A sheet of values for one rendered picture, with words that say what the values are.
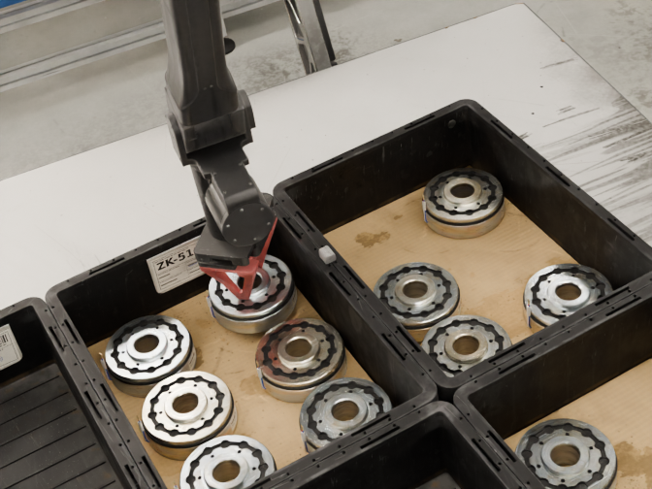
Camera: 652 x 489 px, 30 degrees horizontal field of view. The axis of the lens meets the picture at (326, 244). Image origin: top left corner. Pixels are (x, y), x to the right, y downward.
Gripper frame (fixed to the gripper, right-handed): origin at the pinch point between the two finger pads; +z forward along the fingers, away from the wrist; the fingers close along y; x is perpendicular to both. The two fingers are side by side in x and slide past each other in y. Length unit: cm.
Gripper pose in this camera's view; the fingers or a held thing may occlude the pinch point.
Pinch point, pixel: (248, 278)
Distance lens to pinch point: 144.4
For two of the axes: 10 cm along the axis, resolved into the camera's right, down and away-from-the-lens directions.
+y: 2.7, -7.1, 6.5
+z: 1.4, 7.0, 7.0
